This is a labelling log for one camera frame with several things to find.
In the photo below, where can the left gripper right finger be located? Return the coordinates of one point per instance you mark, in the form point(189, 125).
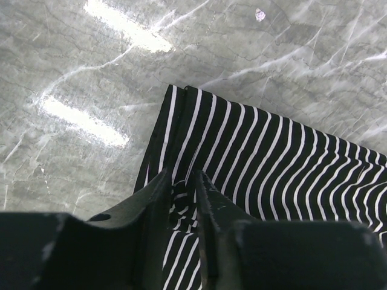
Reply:
point(238, 251)

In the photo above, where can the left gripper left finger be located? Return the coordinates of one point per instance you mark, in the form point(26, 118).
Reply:
point(120, 248)

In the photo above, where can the black white striped tank top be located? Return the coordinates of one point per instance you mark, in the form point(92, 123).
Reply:
point(272, 167)

